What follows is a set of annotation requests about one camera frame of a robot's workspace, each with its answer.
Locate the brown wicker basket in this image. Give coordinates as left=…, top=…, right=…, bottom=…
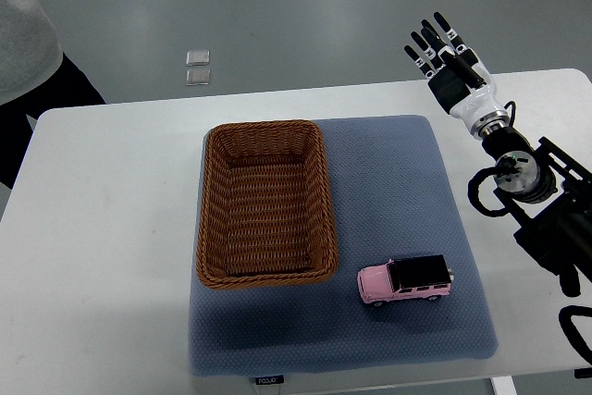
left=196, top=120, right=339, bottom=290

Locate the black cable loop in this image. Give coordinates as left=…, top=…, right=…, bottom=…
left=558, top=305, right=592, bottom=378

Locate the pink toy car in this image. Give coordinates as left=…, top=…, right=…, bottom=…
left=356, top=254, right=454, bottom=307

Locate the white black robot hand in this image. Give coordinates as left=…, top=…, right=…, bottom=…
left=404, top=12, right=512, bottom=140

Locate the blue grey mat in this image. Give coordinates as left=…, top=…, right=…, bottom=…
left=189, top=116, right=498, bottom=376

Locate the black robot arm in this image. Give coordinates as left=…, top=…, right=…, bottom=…
left=467, top=110, right=591, bottom=298

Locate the person in grey top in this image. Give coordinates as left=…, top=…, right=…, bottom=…
left=1, top=0, right=105, bottom=189

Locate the upper metal floor plate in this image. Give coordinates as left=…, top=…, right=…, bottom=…
left=186, top=49, right=210, bottom=67

